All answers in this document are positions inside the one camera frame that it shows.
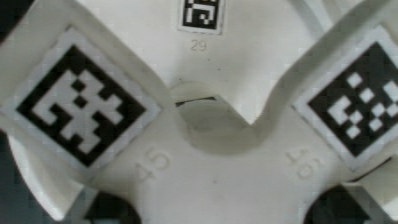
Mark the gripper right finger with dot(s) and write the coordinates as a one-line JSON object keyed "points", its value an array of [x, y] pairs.
{"points": [[345, 206]]}

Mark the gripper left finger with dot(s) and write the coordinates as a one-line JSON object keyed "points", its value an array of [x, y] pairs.
{"points": [[99, 208]]}

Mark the white cross-shaped table base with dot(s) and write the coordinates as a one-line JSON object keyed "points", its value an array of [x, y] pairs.
{"points": [[206, 180]]}

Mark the white cylindrical table leg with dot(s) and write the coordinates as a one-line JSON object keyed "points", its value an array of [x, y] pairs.
{"points": [[220, 133]]}

